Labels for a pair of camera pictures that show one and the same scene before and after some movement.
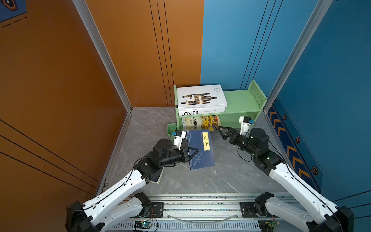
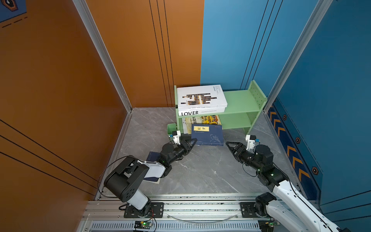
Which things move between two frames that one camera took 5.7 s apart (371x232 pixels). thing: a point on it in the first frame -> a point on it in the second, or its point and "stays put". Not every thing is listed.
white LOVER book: [218, 110] stays put
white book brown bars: [201, 97] stays put
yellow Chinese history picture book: [209, 123] stays put
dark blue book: [201, 139] -> [207, 135]
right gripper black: [230, 132] -> [240, 148]
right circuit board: [267, 225] stays put
